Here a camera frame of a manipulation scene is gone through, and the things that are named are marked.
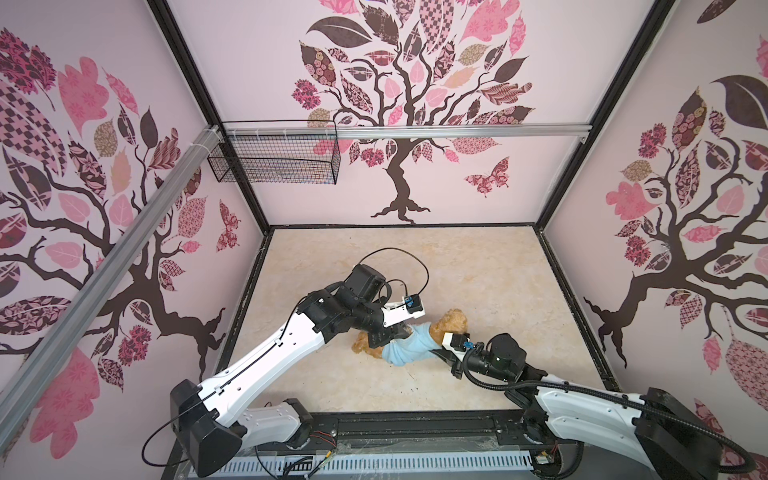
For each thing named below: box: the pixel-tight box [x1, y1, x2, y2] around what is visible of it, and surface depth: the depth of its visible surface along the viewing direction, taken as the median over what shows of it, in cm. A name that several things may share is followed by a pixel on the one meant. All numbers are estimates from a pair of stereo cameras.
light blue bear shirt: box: [382, 322, 441, 365], surface depth 72 cm
